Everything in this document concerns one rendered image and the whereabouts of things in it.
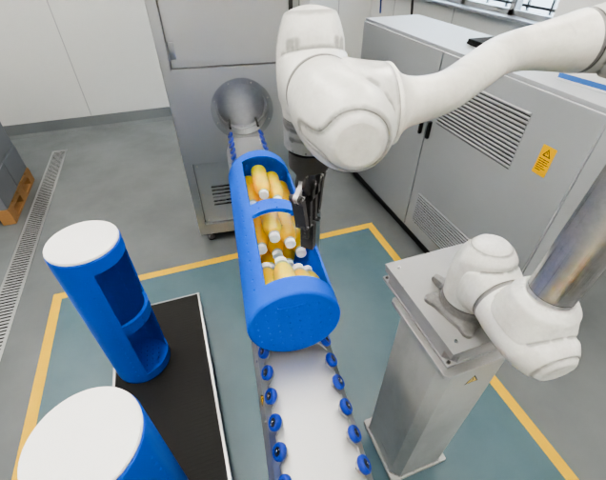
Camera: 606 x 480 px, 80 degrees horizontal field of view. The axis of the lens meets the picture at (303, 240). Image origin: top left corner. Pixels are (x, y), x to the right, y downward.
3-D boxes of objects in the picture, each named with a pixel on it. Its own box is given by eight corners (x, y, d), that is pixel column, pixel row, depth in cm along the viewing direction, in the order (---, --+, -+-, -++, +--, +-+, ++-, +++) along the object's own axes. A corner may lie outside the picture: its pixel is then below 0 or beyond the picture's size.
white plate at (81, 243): (35, 271, 132) (36, 273, 133) (116, 255, 139) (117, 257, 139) (50, 227, 152) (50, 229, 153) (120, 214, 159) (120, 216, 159)
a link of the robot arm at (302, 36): (272, 106, 63) (285, 138, 54) (267, 0, 53) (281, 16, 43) (333, 101, 65) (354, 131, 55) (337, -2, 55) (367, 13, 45)
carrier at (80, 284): (115, 390, 189) (171, 374, 196) (35, 274, 132) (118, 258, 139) (118, 346, 210) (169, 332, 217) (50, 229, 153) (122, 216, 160)
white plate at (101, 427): (165, 410, 94) (166, 412, 94) (88, 370, 102) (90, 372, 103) (74, 534, 74) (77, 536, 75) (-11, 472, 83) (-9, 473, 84)
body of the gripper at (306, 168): (300, 133, 68) (300, 176, 74) (279, 152, 62) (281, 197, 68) (337, 141, 66) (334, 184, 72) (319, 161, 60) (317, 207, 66)
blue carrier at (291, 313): (291, 195, 183) (284, 144, 165) (341, 340, 118) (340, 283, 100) (235, 206, 180) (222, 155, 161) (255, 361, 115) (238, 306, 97)
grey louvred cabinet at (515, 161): (391, 165, 402) (418, 13, 308) (550, 310, 248) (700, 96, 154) (347, 173, 389) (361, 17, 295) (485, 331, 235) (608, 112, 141)
